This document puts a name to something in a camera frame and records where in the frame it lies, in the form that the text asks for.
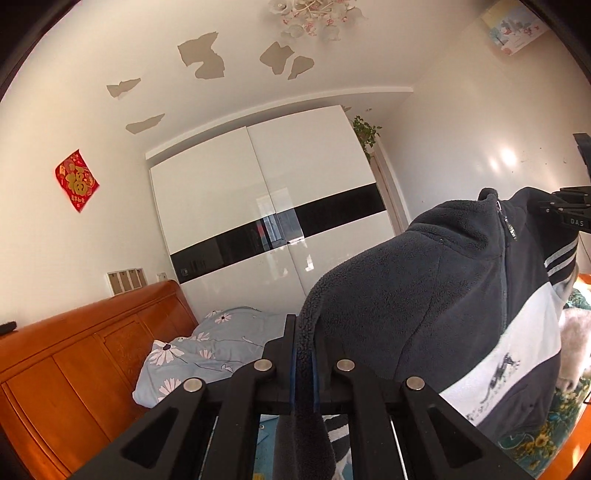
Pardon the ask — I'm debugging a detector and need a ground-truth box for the black and white fleece jacket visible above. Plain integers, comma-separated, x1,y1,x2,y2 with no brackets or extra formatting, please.
273,187,578,479

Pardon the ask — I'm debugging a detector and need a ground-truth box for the wall switch panel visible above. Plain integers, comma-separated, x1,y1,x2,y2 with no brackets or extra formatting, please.
106,268,147,296

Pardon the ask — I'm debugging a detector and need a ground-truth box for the wall air conditioner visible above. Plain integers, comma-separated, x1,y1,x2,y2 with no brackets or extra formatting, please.
481,0,549,56

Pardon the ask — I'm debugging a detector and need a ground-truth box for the red fu wall decoration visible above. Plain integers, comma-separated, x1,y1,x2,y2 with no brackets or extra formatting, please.
55,150,99,213

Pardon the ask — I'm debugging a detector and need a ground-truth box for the green potted plant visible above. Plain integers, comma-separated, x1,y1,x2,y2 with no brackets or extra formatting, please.
353,115,382,159

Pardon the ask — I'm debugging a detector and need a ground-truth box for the floral ceiling lamp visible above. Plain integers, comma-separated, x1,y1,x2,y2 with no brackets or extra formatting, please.
267,0,367,41

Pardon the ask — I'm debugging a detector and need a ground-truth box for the light blue floral quilt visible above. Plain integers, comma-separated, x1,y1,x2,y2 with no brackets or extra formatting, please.
132,307,287,408

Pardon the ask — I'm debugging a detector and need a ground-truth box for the green floral blanket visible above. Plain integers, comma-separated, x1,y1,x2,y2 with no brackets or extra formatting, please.
498,275,590,479

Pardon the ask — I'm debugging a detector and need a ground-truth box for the white and black wardrobe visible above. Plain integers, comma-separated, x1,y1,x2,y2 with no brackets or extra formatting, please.
150,106,394,316

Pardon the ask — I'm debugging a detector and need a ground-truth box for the orange wooden headboard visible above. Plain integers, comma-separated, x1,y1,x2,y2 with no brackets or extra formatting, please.
1,281,197,479

